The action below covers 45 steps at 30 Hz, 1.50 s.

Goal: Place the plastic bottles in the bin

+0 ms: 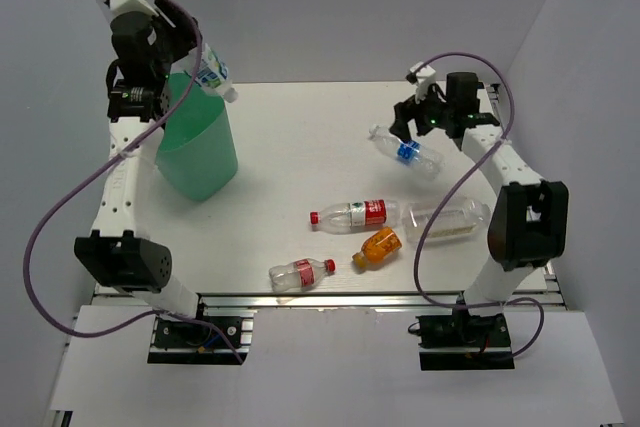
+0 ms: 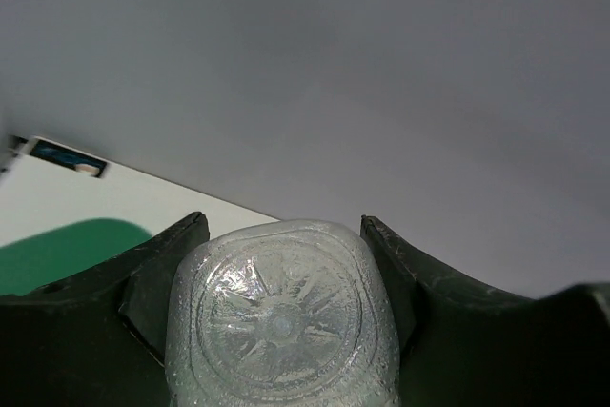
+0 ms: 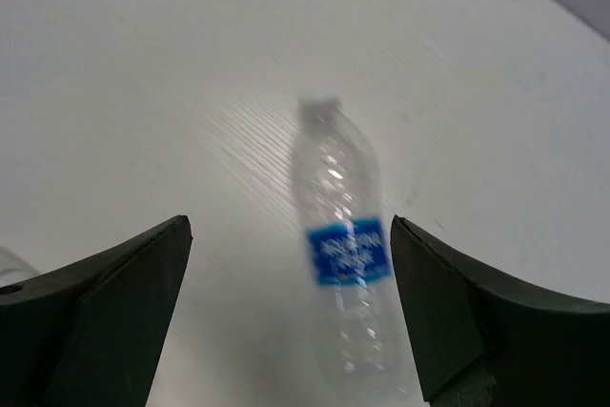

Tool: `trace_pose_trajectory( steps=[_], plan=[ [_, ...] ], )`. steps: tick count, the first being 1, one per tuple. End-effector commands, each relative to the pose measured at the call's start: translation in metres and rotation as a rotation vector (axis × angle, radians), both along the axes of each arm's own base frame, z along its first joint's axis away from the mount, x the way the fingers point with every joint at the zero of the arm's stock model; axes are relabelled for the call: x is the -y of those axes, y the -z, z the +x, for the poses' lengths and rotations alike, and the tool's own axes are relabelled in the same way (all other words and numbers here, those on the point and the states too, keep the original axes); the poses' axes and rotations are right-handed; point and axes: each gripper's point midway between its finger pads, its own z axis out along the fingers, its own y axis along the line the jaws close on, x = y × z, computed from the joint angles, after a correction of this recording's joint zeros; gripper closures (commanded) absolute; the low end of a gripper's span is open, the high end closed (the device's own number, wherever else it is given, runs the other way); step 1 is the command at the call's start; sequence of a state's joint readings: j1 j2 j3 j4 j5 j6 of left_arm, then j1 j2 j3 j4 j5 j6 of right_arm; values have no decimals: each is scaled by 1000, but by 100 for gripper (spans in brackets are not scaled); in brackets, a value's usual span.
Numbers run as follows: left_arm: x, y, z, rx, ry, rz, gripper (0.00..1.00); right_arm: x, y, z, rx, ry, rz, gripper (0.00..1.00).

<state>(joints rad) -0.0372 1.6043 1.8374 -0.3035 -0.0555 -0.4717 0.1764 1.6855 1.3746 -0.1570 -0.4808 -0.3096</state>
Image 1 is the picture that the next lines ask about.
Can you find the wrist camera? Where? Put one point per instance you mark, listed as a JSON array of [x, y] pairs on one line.
[[121, 7], [421, 75]]

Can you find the small red label bottle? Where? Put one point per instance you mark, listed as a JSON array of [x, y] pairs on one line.
[[301, 274]]

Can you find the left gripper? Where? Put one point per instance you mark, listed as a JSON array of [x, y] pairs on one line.
[[185, 34]]

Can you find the green blue label bottle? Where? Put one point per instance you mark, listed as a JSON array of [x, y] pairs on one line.
[[213, 76]]

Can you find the large clear bottle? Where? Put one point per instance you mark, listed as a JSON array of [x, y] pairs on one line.
[[460, 219]]

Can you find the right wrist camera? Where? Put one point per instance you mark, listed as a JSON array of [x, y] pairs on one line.
[[421, 75]]

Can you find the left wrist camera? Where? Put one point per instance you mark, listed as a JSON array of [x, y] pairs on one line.
[[121, 7]]

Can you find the orange juice bottle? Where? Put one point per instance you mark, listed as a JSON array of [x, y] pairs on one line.
[[377, 249]]

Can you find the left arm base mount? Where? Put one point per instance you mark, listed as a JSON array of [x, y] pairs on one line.
[[176, 342]]

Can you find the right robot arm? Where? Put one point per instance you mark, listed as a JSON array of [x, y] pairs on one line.
[[528, 224]]

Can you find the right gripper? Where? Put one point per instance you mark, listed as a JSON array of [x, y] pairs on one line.
[[409, 110]]

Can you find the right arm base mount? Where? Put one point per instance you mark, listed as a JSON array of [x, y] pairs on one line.
[[461, 342]]

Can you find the large red label bottle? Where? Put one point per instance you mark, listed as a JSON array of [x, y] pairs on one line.
[[353, 217]]

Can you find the clear bottle blue label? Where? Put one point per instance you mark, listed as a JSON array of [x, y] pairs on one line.
[[425, 162]]

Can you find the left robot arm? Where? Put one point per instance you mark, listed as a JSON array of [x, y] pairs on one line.
[[119, 252]]

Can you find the green plastic bin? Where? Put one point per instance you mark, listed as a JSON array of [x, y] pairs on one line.
[[197, 156]]

